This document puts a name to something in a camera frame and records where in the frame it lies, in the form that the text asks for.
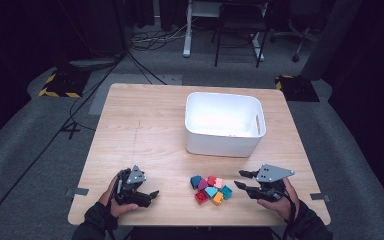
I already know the white plastic bin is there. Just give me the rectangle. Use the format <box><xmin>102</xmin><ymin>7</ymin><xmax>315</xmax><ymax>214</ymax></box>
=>
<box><xmin>184</xmin><ymin>91</ymin><xmax>267</xmax><ymax>158</ymax></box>

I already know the yellow black striped base plate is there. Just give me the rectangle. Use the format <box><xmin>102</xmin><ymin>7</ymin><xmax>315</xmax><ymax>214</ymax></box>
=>
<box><xmin>274</xmin><ymin>74</ymin><xmax>321</xmax><ymax>103</ymax></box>
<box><xmin>38</xmin><ymin>66</ymin><xmax>92</xmax><ymax>99</ymax></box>

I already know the light blue toy block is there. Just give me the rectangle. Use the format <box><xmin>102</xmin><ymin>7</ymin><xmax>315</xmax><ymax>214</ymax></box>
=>
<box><xmin>204</xmin><ymin>186</ymin><xmax>219</xmax><ymax>199</ymax></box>

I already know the bundle of floor cables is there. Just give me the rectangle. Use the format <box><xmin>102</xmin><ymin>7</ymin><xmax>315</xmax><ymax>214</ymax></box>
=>
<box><xmin>128</xmin><ymin>16</ymin><xmax>201</xmax><ymax>53</ymax></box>

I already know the white desk frame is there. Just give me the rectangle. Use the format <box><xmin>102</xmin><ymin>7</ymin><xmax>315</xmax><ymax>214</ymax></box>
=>
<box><xmin>182</xmin><ymin>0</ymin><xmax>268</xmax><ymax>63</ymax></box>

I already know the black stand with round base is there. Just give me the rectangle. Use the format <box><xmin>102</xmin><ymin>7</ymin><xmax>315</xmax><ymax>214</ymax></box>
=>
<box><xmin>68</xmin><ymin>0</ymin><xmax>129</xmax><ymax>72</ymax></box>

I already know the grey curtain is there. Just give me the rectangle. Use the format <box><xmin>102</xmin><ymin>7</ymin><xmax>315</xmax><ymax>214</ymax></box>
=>
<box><xmin>300</xmin><ymin>0</ymin><xmax>363</xmax><ymax>81</ymax></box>

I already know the long black floor cable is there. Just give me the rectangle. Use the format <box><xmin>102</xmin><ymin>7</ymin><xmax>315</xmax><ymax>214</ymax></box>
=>
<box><xmin>0</xmin><ymin>49</ymin><xmax>129</xmax><ymax>240</ymax></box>

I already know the dark blue toy block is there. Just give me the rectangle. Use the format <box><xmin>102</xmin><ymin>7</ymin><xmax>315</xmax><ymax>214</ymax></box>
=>
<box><xmin>189</xmin><ymin>174</ymin><xmax>203</xmax><ymax>190</ymax></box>

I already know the grey tape strip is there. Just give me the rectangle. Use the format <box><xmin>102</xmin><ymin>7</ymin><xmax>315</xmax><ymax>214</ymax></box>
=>
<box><xmin>65</xmin><ymin>187</ymin><xmax>90</xmax><ymax>198</ymax></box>
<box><xmin>309</xmin><ymin>192</ymin><xmax>332</xmax><ymax>203</ymax></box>

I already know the black chair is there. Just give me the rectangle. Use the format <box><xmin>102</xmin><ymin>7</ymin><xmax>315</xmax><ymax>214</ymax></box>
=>
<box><xmin>212</xmin><ymin>0</ymin><xmax>270</xmax><ymax>69</ymax></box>

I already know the office chair wheeled base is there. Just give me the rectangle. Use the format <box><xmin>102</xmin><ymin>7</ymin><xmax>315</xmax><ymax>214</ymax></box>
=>
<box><xmin>269</xmin><ymin>18</ymin><xmax>319</xmax><ymax>63</ymax></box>

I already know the teal toy block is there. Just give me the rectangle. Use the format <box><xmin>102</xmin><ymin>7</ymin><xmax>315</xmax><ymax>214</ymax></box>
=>
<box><xmin>219</xmin><ymin>185</ymin><xmax>234</xmax><ymax>201</ymax></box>

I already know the large red toy block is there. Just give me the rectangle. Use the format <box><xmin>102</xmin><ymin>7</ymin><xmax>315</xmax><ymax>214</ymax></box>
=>
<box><xmin>194</xmin><ymin>190</ymin><xmax>210</xmax><ymax>206</ymax></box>

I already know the person's dark torso clothing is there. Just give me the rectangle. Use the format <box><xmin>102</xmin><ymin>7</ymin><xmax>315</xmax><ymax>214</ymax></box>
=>
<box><xmin>126</xmin><ymin>226</ymin><xmax>274</xmax><ymax>240</ymax></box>

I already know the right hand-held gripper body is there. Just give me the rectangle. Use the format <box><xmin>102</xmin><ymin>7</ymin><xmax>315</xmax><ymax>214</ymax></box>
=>
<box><xmin>255</xmin><ymin>163</ymin><xmax>296</xmax><ymax>203</ymax></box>

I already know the orange toy block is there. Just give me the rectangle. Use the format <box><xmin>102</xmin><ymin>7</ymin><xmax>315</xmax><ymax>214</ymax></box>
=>
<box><xmin>211</xmin><ymin>191</ymin><xmax>225</xmax><ymax>206</ymax></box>

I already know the person's left hand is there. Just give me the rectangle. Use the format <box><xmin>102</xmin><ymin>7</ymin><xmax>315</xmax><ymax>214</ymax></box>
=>
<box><xmin>98</xmin><ymin>174</ymin><xmax>140</xmax><ymax>219</ymax></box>

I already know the person's right hand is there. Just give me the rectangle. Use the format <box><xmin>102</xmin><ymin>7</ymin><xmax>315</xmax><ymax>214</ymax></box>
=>
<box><xmin>256</xmin><ymin>177</ymin><xmax>301</xmax><ymax>222</ymax></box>

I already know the right hand-held gripper cable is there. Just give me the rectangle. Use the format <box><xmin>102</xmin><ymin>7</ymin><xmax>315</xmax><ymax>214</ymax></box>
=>
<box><xmin>288</xmin><ymin>191</ymin><xmax>299</xmax><ymax>240</ymax></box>

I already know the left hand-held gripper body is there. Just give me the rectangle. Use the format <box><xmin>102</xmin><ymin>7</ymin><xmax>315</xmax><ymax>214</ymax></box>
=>
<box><xmin>113</xmin><ymin>164</ymin><xmax>151</xmax><ymax>209</ymax></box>

